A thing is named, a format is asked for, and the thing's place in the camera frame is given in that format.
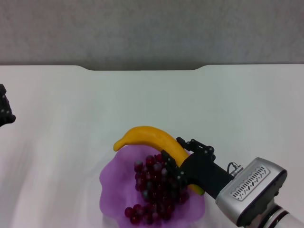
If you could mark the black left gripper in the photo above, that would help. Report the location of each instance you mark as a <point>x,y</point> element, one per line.
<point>7,120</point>

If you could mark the red grape bunch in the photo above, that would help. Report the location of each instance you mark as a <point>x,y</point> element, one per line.
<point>152,180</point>

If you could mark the yellow banana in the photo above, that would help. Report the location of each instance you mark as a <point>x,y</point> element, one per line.
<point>147,135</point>

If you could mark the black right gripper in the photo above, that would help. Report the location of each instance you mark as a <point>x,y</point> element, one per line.
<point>204,173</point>

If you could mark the purple wavy plastic plate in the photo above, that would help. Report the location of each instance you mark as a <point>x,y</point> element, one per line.
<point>114,190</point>

